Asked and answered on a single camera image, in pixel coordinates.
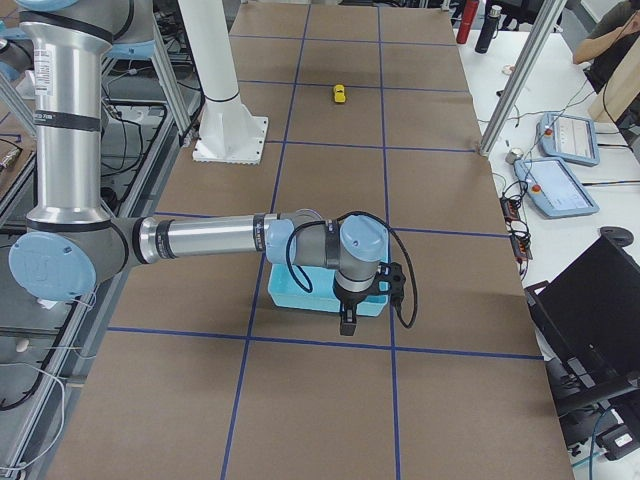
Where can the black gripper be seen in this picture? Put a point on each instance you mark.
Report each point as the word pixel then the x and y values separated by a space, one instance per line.
pixel 351 300

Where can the yellow beetle toy car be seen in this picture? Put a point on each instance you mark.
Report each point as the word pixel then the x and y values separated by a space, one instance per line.
pixel 339 94

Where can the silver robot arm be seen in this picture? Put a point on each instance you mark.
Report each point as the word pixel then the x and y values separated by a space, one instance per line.
pixel 72 244

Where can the light blue plastic bin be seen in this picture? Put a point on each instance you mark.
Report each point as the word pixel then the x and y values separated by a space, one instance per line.
pixel 286 293

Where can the silver metal cylinder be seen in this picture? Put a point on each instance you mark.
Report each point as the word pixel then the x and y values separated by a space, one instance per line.
pixel 513 155

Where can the black office chair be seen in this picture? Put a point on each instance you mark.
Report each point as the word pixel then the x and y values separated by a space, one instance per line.
pixel 589 316

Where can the blue teach pendant near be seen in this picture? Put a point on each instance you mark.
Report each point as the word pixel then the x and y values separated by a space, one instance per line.
pixel 553 188

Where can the blue teach pendant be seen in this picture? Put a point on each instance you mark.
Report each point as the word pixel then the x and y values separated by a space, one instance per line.
pixel 569 137
pixel 553 188

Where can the blue teach pendant far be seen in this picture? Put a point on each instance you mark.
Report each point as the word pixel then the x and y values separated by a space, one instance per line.
pixel 569 137

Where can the black water bottle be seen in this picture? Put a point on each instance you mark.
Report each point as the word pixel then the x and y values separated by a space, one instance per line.
pixel 489 29

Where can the red water bottle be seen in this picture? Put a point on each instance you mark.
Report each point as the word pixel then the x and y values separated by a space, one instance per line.
pixel 468 15

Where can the seated person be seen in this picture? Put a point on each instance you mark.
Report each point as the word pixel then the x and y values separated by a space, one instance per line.
pixel 608 43

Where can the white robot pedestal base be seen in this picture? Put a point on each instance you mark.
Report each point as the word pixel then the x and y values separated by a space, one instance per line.
pixel 228 132

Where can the aluminium frame post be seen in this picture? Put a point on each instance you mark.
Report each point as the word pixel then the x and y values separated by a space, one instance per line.
pixel 542 28

